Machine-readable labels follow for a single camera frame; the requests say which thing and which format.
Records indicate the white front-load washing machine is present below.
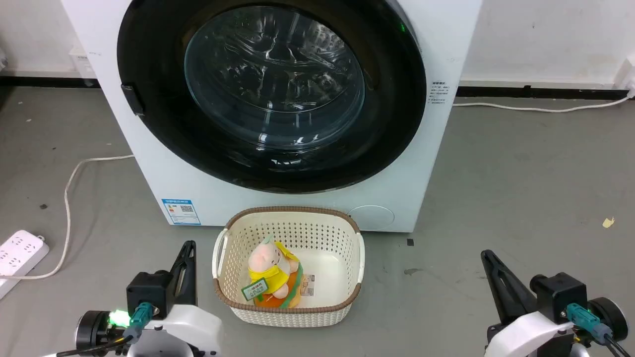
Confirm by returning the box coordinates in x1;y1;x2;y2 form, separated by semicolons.
61;0;483;233

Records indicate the teal left gripper cable plug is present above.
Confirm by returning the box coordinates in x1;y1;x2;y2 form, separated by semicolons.
123;301;153;344

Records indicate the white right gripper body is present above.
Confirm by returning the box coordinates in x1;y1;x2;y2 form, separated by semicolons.
486;309;577;357

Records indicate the teal gripper cable plug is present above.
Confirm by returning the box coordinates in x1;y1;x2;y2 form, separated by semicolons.
566;303;614;346
123;301;153;344

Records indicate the small text label sticker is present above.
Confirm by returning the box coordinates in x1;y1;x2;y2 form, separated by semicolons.
431;81;450;106

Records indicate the white power strip cable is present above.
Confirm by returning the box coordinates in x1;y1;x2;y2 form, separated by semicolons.
0;155;135;281

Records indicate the plush doll yellow hood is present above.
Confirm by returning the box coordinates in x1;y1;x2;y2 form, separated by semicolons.
247;236;304;309

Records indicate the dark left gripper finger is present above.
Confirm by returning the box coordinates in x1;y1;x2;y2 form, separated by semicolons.
170;241;191;305
182;242;198;305

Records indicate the round white filter cover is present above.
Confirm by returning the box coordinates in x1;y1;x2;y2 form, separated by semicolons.
347;205;395;231

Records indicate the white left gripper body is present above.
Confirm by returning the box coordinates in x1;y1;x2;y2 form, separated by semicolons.
127;303;223;357

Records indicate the blue energy label sticker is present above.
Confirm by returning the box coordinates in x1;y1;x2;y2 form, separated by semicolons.
161;199;201;226

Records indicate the green white doll tag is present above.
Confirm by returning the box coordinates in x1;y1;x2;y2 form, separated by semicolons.
241;278;269;302

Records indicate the white wall plug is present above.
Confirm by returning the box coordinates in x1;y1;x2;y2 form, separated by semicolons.
615;55;635;98

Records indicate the teal right gripper cable plug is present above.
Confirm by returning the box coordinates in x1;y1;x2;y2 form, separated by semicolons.
566;303;614;346

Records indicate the white power strip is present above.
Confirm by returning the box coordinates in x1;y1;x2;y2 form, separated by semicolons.
0;230;50;299

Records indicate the white box behind washer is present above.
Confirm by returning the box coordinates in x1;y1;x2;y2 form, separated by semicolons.
69;46;98;80

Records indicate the white washer power cable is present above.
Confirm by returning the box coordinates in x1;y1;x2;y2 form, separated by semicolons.
452;94;632;113

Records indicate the cream perforated laundry basket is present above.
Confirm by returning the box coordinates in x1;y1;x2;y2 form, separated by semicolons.
212;206;366;328

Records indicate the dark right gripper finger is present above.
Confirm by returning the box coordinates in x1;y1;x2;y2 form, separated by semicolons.
480;250;512;326
485;249;540;319

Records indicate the black round washer door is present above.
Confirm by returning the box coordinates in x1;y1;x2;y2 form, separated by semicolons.
117;0;427;194

